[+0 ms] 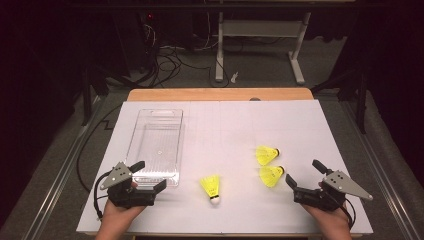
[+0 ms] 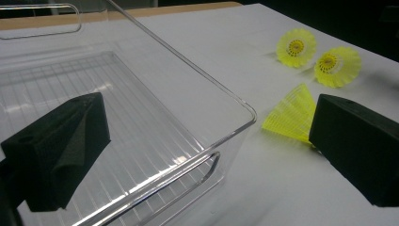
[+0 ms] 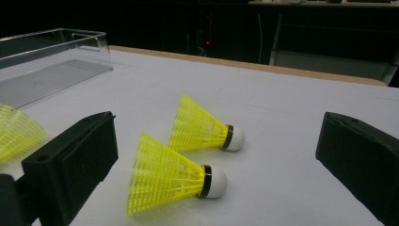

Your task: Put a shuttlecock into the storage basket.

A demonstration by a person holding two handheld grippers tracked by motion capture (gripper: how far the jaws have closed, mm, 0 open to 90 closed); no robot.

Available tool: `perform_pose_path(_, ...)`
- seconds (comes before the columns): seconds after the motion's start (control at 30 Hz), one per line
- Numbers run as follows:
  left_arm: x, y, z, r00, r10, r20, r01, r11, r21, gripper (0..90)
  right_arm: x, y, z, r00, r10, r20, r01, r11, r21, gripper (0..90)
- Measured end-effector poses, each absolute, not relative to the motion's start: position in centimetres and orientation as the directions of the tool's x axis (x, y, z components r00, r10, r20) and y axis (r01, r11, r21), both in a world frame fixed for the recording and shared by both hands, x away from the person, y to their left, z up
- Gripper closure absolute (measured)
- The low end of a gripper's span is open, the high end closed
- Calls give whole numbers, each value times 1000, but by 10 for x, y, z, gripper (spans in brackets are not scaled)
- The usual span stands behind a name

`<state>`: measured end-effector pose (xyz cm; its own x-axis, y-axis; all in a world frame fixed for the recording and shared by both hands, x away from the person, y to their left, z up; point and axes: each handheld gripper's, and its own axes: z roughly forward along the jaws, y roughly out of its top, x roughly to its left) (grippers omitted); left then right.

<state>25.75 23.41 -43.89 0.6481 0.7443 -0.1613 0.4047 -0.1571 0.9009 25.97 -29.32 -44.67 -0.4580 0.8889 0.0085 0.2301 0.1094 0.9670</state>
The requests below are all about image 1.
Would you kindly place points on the wooden table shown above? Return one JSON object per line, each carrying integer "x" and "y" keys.
{"x": 216, "y": 94}

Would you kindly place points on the white metal desk frame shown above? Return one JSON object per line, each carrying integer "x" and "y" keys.
{"x": 263, "y": 28}

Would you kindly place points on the clear plastic box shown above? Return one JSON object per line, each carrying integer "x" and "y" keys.
{"x": 156, "y": 146}

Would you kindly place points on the white board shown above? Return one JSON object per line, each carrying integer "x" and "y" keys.
{"x": 226, "y": 133}

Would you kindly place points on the person's right hand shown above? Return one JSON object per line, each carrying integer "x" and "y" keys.
{"x": 328, "y": 220}

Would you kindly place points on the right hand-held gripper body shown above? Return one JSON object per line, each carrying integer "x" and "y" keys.
{"x": 316, "y": 198}

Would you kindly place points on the black stand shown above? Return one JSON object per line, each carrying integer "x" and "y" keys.
{"x": 361, "y": 103}
{"x": 87, "y": 96}

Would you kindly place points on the grey table knob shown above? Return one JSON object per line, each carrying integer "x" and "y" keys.
{"x": 255, "y": 99}

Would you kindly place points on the person's left hand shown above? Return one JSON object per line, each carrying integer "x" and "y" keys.
{"x": 120, "y": 216}

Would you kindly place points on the small white floor object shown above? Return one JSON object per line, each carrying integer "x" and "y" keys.
{"x": 234, "y": 78}

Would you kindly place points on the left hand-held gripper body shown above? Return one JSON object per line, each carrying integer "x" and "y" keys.
{"x": 126, "y": 198}

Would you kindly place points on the yellow shuttlecock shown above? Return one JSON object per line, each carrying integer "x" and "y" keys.
{"x": 211, "y": 186}
{"x": 265, "y": 155}
{"x": 270, "y": 176}

